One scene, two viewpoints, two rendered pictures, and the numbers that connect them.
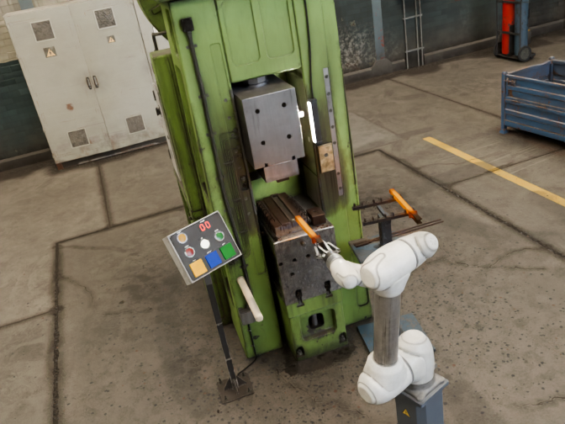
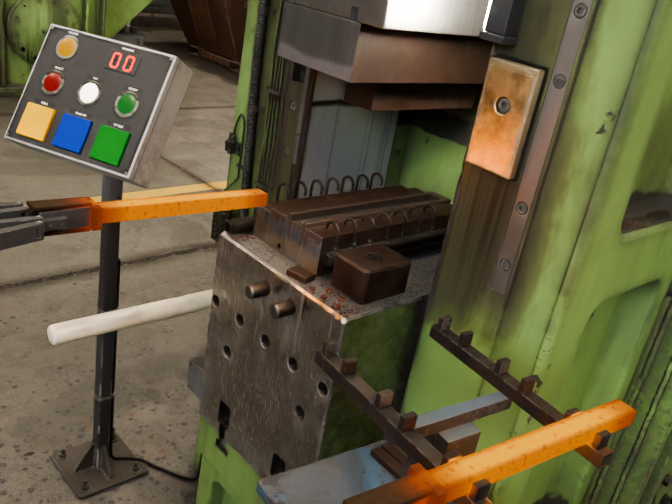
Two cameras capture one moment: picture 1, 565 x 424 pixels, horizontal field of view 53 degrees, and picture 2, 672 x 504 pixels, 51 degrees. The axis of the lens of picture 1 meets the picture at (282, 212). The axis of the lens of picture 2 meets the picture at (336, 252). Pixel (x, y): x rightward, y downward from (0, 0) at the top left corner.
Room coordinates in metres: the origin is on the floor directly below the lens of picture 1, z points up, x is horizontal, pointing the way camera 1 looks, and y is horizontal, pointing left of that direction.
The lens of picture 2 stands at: (2.42, -1.13, 1.48)
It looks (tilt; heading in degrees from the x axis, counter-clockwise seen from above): 23 degrees down; 57
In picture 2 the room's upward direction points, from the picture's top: 11 degrees clockwise
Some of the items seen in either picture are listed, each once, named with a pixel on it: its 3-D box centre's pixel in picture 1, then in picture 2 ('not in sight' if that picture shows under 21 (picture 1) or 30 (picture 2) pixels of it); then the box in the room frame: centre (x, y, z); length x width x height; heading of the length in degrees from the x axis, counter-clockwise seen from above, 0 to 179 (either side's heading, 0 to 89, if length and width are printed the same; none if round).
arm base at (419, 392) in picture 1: (419, 374); not in sight; (1.97, -0.49, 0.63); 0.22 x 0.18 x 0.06; 125
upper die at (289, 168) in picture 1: (271, 159); (399, 45); (3.20, 0.01, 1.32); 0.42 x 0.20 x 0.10; 13
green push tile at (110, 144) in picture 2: (227, 251); (111, 146); (2.75, 0.33, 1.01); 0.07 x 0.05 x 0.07; 128
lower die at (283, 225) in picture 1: (281, 213); (364, 220); (3.20, 0.01, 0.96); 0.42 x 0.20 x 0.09; 13
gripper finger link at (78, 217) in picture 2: not in sight; (65, 219); (2.58, -0.17, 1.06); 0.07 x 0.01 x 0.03; 13
